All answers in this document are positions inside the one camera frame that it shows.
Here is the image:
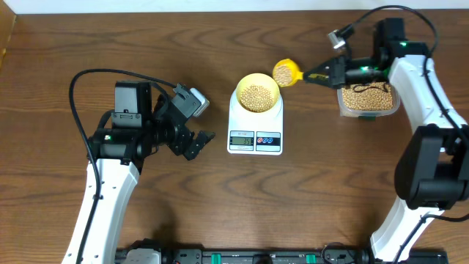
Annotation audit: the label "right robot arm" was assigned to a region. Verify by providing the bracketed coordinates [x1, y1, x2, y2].
[302, 18, 468, 263]

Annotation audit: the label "yellow measuring scoop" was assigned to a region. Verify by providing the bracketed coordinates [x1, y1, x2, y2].
[272, 58, 329, 88]

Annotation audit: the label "white digital kitchen scale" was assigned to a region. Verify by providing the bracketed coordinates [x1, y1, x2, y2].
[226, 92, 284, 155]

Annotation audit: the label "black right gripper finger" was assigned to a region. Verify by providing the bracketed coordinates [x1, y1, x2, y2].
[303, 75, 330, 87]
[303, 61, 330, 78]

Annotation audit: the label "soybeans in bowl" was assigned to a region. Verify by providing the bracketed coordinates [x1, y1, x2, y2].
[240, 85, 274, 113]

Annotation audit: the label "green tape strip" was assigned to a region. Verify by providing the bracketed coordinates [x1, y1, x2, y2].
[358, 115, 377, 121]

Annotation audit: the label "clear plastic container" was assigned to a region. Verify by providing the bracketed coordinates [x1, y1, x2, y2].
[337, 82, 401, 118]

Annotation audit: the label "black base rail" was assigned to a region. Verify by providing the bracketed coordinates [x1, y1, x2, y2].
[115, 238, 448, 264]

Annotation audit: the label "soybeans in container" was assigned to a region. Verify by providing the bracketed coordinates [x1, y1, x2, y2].
[341, 82, 394, 111]

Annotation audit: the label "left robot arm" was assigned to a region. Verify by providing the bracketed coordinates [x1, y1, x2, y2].
[63, 81, 215, 263]

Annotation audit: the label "soybeans in scoop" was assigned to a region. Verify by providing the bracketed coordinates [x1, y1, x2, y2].
[273, 65, 292, 87]

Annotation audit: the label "yellow bowl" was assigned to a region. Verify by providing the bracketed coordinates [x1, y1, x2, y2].
[234, 73, 280, 112]

